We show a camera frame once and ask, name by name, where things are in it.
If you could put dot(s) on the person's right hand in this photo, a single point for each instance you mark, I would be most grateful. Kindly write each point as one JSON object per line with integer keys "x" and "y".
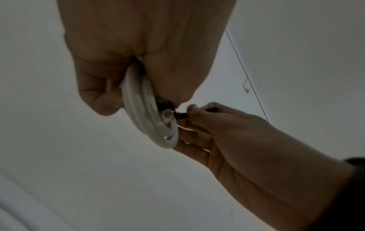
{"x": 271, "y": 169}

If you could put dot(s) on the person's left hand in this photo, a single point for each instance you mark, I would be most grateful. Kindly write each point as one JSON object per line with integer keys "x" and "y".
{"x": 142, "y": 33}

